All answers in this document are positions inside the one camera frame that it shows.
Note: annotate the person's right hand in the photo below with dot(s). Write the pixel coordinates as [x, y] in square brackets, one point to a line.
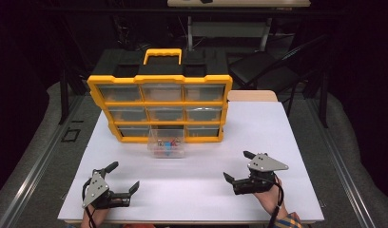
[271, 201]

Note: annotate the blue binder clip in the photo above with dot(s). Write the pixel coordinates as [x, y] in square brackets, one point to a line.
[167, 145]

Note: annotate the person's left hand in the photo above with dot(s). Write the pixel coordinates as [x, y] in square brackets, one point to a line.
[98, 213]

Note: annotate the yellow black organizer cabinet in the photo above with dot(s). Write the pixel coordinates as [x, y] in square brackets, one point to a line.
[163, 78]

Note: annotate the beige table with metal legs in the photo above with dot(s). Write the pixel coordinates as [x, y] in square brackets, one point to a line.
[239, 3]

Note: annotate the metal floor rail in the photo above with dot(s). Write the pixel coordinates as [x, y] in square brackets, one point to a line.
[344, 167]
[30, 171]

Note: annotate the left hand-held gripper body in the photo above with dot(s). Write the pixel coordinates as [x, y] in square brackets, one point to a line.
[96, 190]

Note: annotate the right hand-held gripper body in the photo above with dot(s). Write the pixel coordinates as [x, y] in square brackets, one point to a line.
[265, 163]

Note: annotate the clear plastic drawer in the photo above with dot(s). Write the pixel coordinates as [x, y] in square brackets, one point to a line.
[181, 152]

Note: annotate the black folding chair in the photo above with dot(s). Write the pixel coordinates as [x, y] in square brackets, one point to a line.
[261, 69]

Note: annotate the black stand leg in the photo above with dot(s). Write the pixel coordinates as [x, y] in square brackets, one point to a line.
[64, 98]

